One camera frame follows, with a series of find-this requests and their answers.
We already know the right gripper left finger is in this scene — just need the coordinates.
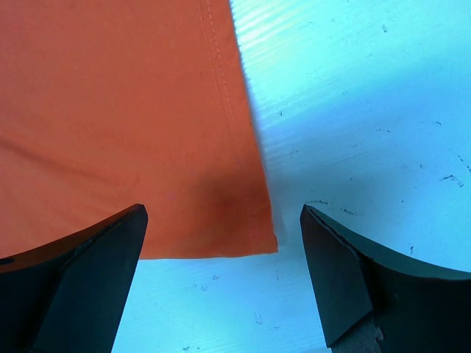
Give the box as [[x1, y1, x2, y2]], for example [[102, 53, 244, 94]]
[[1, 204, 148, 353]]

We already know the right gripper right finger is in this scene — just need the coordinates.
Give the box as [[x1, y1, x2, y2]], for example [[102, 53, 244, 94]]
[[300, 205, 470, 352]]

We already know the orange t-shirt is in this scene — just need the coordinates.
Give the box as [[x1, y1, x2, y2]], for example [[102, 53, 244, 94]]
[[1, 1, 278, 259]]

